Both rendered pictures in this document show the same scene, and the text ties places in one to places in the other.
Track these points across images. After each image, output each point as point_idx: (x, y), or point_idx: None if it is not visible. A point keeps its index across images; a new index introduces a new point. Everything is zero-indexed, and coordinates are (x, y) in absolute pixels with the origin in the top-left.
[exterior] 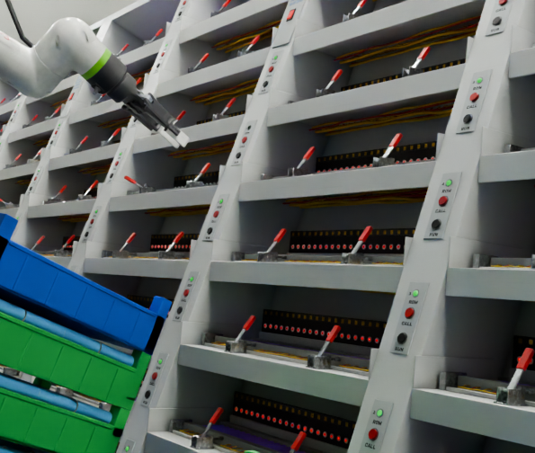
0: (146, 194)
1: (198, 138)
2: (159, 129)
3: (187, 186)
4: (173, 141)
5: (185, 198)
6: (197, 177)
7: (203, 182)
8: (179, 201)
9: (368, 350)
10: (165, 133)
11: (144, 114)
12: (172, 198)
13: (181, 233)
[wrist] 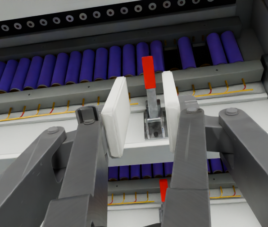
0: None
1: (70, 6)
2: (118, 148)
3: (149, 133)
4: (127, 114)
5: (165, 155)
6: (152, 103)
7: None
8: (142, 160)
9: None
10: (123, 127)
11: (104, 221)
12: (108, 158)
13: (167, 185)
